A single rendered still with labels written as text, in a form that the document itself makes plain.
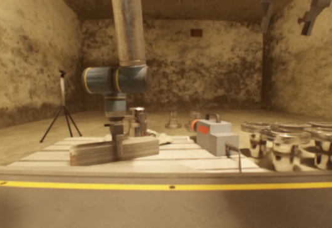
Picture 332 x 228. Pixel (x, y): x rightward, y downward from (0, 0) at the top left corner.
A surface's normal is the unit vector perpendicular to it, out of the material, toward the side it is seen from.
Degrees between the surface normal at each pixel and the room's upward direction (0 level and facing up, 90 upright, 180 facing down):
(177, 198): 0
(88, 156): 90
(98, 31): 90
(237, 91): 90
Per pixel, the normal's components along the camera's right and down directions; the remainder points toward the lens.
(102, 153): 0.46, 0.08
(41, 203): 0.00, -1.00
